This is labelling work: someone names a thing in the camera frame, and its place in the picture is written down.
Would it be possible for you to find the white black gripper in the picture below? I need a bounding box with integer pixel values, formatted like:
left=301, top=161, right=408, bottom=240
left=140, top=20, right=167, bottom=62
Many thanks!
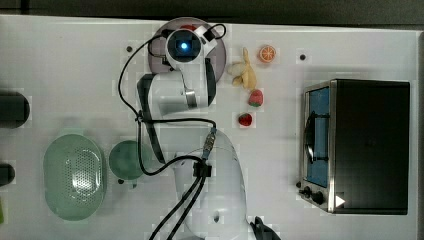
left=194, top=26, right=217, bottom=50

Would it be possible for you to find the red plush ketchup bottle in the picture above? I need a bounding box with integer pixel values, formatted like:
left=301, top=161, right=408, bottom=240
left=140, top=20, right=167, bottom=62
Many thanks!
left=180, top=24, right=197, bottom=32

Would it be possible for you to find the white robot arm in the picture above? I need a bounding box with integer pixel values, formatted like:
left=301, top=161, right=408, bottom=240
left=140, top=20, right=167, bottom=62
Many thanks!
left=137, top=25, right=255, bottom=240

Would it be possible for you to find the grey round plate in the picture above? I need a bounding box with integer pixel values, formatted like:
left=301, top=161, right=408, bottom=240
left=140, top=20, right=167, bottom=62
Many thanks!
left=148, top=17, right=226, bottom=82

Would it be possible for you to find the yellow plush banana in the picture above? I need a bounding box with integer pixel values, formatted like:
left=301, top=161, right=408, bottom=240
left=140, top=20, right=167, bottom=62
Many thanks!
left=227, top=47, right=257, bottom=91

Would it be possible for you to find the plush orange slice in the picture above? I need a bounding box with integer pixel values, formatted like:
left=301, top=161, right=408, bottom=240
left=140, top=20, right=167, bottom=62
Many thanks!
left=258, top=45, right=276, bottom=63

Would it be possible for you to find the light pink plush strawberry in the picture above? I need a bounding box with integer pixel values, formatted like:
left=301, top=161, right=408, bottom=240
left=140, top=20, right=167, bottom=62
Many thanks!
left=248, top=89, right=264, bottom=107

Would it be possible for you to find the dark red plush strawberry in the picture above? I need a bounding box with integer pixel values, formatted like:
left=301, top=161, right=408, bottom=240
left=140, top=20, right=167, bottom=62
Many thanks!
left=238, top=113, right=253, bottom=126

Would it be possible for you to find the green cup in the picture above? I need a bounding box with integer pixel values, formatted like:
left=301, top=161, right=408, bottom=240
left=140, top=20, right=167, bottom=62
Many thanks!
left=109, top=140, right=153, bottom=180

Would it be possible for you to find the black toaster oven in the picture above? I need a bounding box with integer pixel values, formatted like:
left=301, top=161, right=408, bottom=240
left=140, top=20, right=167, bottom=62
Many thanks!
left=296, top=79, right=410, bottom=215

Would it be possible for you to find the green perforated oval strainer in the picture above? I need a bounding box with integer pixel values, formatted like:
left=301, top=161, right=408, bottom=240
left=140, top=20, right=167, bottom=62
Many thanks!
left=43, top=134, right=106, bottom=221

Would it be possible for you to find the black cable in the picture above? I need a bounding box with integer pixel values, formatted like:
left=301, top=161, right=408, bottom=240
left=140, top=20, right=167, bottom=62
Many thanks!
left=117, top=23, right=228, bottom=240

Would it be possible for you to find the black cylinder post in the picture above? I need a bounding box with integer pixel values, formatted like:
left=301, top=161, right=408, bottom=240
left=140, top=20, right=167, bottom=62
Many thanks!
left=0, top=91, right=30, bottom=129
left=0, top=163, right=15, bottom=186

